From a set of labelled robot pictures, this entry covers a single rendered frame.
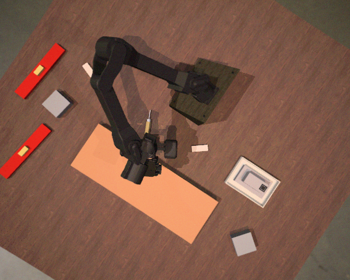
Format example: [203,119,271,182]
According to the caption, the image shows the white cube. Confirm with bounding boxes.
[42,90,73,118]
[230,229,256,256]

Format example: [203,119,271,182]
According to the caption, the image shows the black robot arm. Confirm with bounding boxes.
[90,36,219,185]

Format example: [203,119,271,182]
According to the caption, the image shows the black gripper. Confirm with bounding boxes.
[150,139,177,159]

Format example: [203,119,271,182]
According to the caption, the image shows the wooden-handled awl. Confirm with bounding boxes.
[145,110,151,133]

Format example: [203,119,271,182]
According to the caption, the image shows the orange rectangular panel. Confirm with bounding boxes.
[71,124,218,244]

